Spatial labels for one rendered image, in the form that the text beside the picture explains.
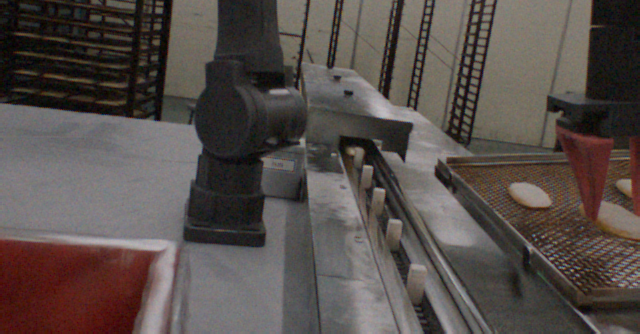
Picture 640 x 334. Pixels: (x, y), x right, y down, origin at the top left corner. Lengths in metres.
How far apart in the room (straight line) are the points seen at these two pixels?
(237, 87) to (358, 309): 0.29
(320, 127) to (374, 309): 0.70
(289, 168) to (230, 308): 0.39
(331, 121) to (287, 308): 0.63
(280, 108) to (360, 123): 0.47
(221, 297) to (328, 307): 0.13
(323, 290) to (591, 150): 0.23
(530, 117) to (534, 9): 1.16
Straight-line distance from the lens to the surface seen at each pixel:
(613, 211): 0.64
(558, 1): 8.24
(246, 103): 0.72
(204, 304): 0.62
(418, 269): 0.62
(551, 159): 1.07
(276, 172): 0.97
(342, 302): 0.54
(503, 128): 8.17
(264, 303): 0.63
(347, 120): 1.21
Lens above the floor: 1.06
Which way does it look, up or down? 10 degrees down
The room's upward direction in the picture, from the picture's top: 8 degrees clockwise
